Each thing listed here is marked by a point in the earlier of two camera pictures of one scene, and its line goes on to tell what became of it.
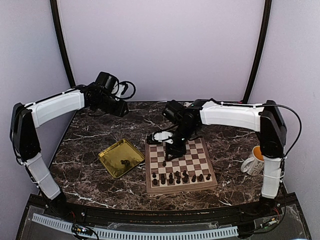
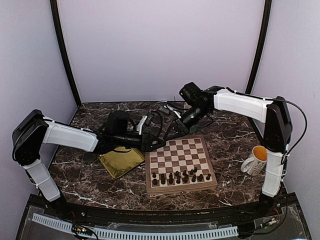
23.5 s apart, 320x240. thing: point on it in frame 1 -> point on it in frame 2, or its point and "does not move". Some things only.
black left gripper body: x=105 y=105 -> x=142 y=146
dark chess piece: x=208 y=177 does not move
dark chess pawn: x=162 y=179 does not move
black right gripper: x=178 y=151 -> x=179 y=127
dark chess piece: x=201 y=177 does not move
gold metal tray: x=120 y=158 does not move
